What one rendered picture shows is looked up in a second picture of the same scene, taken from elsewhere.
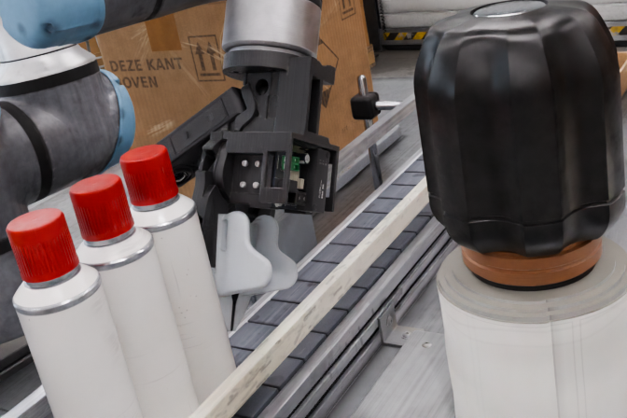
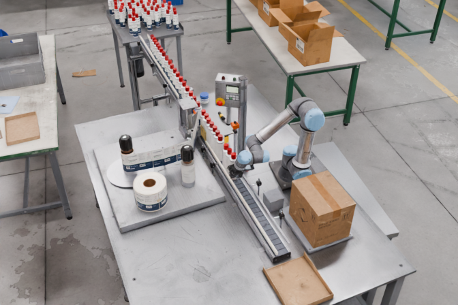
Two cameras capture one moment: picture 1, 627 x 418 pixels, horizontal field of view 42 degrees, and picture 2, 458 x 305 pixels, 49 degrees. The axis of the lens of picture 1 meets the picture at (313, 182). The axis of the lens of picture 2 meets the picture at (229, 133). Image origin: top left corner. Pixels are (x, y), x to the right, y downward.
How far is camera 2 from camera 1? 3.24 m
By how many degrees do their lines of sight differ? 101
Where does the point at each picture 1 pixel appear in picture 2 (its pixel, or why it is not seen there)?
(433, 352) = (219, 194)
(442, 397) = (212, 190)
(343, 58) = (309, 224)
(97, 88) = (294, 169)
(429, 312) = (236, 210)
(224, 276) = not seen: hidden behind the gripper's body
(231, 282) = not seen: hidden behind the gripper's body
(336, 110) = (304, 226)
